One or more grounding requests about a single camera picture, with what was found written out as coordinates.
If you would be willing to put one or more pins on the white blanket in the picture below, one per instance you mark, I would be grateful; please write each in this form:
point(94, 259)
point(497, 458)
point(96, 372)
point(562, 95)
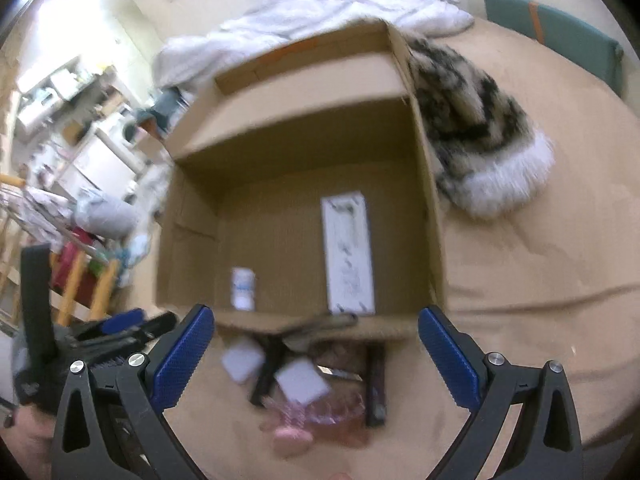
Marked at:
point(310, 15)

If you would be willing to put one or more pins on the white earbuds case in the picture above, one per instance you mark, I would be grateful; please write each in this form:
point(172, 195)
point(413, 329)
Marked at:
point(242, 360)

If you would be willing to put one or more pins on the white and green plastic frame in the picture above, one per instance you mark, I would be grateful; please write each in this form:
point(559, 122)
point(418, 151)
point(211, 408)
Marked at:
point(347, 255)

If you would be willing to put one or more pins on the small white cap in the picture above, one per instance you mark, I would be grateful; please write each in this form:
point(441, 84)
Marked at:
point(243, 287)

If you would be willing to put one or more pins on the fluffy patterned blanket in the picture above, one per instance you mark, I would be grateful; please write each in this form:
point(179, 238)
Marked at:
point(470, 120)

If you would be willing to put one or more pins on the wooden chair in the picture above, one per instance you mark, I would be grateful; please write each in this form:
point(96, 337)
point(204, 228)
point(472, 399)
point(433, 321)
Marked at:
point(75, 285)

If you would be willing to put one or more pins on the large cardboard box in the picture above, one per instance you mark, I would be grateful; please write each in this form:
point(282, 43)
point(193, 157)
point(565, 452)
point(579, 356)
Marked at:
point(280, 210)

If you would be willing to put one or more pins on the grey plastic bag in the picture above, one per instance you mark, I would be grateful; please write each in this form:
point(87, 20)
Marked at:
point(107, 212)

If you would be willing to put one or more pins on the person's left hand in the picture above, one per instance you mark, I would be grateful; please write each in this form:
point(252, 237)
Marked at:
point(27, 445)

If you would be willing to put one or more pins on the white charger cube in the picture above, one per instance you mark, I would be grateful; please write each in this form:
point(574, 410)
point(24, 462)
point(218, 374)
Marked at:
point(301, 382)

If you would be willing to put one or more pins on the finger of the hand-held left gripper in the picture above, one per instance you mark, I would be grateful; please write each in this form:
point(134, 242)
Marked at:
point(160, 325)
point(122, 321)

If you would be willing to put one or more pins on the dark rectangular box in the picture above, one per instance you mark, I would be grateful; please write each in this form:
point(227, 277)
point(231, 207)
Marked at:
point(376, 385)

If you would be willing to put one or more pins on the dark teal cushion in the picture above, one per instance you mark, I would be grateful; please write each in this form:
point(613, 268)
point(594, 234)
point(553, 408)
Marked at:
point(162, 110)

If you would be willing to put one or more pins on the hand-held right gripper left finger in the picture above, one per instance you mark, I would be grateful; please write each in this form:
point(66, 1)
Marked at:
point(182, 360)

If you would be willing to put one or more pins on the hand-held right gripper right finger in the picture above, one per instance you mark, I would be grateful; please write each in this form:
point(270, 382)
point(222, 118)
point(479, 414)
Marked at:
point(447, 360)

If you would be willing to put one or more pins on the pink claw hair clip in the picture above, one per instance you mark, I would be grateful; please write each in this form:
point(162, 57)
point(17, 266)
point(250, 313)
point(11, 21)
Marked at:
point(295, 435)

